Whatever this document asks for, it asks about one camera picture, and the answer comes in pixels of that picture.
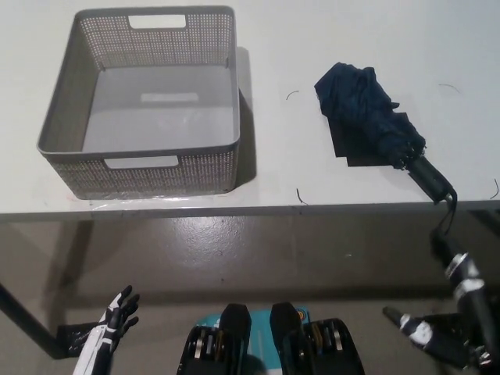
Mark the navy umbrella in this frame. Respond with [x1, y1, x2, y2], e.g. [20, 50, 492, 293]
[314, 62, 459, 238]

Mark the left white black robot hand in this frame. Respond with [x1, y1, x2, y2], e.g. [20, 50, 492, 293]
[72, 284, 141, 375]

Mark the black tape patch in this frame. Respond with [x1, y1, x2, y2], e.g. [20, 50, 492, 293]
[327, 111, 412, 170]

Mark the dark metal table leg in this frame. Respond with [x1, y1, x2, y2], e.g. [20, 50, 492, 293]
[0, 279, 66, 359]
[468, 210, 500, 235]

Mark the gray perforated plastic basket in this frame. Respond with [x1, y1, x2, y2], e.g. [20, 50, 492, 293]
[37, 5, 241, 201]

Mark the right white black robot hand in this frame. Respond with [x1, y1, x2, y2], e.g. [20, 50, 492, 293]
[382, 230, 500, 369]

